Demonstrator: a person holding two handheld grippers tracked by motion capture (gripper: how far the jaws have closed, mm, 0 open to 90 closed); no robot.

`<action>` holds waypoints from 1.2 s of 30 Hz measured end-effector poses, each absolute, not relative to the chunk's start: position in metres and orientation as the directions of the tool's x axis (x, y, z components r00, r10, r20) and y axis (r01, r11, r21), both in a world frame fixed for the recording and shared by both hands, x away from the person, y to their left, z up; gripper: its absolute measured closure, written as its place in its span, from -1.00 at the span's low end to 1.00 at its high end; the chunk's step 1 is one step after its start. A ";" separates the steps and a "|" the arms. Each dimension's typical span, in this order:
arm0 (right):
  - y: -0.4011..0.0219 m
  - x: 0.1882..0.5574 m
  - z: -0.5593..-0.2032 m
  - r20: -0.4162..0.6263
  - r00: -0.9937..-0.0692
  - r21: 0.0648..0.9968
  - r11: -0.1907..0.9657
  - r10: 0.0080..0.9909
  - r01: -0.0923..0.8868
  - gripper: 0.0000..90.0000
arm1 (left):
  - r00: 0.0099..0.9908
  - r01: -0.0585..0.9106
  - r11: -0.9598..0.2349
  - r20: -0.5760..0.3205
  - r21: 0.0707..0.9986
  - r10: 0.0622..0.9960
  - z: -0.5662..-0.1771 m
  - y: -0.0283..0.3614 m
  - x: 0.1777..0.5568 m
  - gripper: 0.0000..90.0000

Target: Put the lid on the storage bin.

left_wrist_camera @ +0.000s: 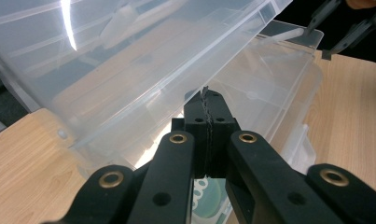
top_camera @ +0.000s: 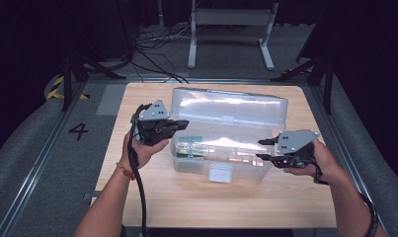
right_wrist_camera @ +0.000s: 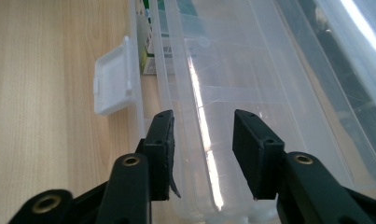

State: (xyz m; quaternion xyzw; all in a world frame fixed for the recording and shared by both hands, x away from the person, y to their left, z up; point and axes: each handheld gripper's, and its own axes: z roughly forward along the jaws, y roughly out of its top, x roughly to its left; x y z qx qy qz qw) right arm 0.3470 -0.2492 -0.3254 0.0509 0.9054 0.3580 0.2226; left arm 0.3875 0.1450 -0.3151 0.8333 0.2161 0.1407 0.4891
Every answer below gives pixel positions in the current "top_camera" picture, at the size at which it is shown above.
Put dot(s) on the person's right hand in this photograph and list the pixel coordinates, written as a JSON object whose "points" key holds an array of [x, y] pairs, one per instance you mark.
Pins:
{"points": [[325, 161]]}

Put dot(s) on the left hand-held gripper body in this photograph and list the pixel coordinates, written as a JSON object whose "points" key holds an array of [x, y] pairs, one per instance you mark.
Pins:
{"points": [[153, 128]]}

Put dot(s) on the clear plastic storage box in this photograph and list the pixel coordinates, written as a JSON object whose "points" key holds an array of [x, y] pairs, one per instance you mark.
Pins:
{"points": [[226, 131]]}

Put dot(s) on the person's left hand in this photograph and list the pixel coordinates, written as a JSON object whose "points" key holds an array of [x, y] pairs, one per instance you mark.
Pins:
{"points": [[139, 154]]}

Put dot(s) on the black tripod stand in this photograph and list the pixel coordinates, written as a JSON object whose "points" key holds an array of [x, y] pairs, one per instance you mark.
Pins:
{"points": [[67, 82], [328, 82]]}

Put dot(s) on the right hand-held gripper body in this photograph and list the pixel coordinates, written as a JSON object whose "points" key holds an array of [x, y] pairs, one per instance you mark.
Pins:
{"points": [[295, 146]]}

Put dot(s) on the grey metal stand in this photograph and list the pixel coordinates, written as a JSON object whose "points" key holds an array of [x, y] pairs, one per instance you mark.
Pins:
{"points": [[232, 17]]}

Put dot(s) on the green and white carton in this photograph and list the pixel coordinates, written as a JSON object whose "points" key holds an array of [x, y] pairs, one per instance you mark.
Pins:
{"points": [[188, 146]]}

